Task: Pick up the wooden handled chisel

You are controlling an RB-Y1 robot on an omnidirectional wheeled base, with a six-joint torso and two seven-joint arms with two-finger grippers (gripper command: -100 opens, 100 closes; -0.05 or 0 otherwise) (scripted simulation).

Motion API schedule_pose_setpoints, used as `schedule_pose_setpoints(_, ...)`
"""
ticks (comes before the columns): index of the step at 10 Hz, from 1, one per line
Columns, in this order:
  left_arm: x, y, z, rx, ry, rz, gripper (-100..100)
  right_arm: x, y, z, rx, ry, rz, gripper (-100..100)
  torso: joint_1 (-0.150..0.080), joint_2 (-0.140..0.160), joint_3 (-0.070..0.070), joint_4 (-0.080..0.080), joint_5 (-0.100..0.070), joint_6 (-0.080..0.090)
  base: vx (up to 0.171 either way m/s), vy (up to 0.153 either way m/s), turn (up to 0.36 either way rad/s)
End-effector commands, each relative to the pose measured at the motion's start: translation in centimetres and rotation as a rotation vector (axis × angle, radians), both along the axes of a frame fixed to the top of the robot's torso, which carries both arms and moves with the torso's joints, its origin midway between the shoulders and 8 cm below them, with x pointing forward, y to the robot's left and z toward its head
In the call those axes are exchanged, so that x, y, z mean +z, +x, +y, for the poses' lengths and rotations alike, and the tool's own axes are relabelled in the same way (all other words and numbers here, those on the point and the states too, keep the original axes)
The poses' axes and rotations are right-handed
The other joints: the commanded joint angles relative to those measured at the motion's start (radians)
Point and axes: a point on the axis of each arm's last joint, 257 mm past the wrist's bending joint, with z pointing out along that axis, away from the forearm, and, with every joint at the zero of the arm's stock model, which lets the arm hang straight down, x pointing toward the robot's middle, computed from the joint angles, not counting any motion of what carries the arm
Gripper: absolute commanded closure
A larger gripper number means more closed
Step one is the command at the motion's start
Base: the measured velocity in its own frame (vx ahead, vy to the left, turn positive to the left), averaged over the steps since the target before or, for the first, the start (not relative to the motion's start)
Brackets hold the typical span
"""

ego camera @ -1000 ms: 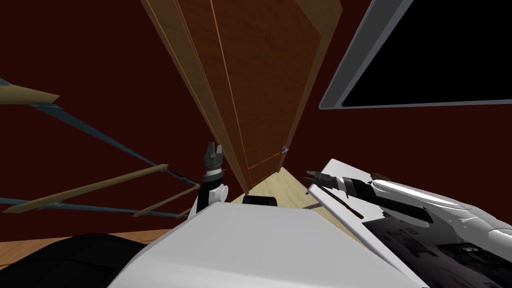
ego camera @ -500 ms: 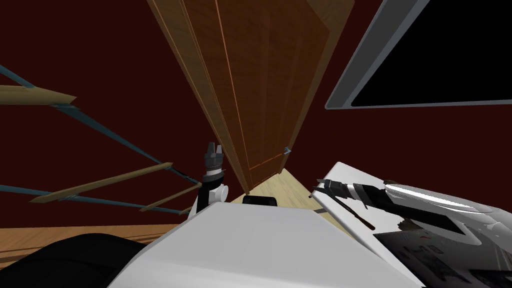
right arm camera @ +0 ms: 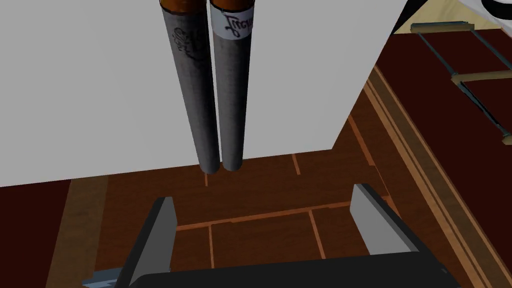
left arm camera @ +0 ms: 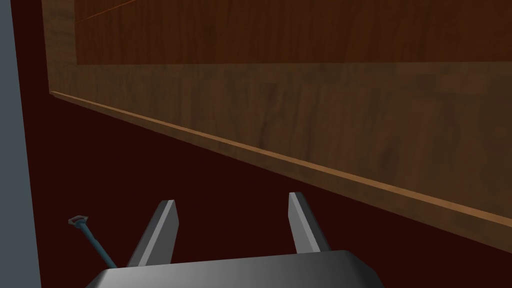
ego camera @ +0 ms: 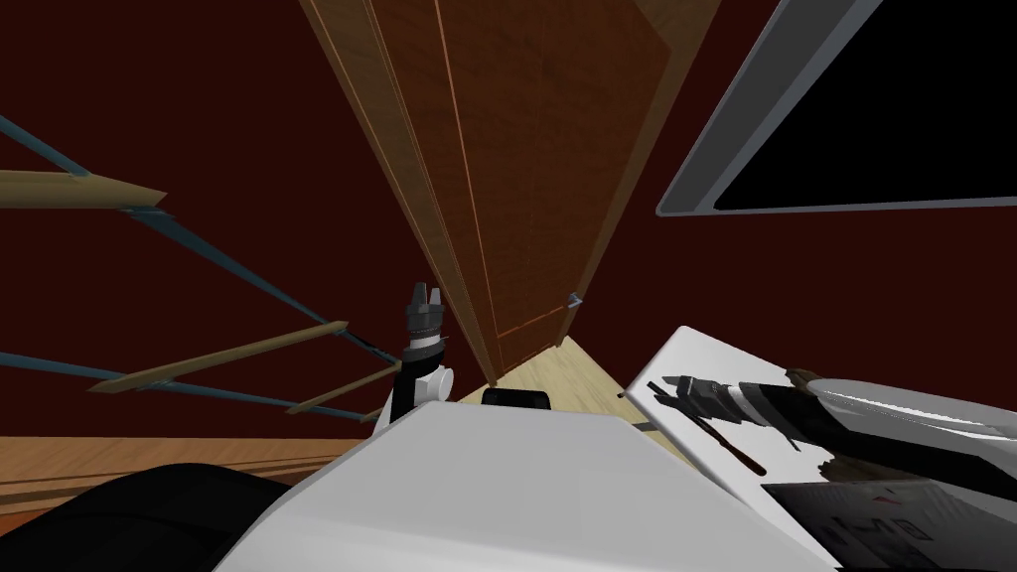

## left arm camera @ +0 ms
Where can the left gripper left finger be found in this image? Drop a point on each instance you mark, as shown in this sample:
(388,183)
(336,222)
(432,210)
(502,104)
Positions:
(158,236)

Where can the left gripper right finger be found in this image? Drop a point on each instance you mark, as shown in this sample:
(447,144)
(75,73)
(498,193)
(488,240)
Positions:
(306,228)

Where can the brown wooden cupboard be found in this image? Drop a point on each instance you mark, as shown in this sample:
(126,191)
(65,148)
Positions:
(304,104)

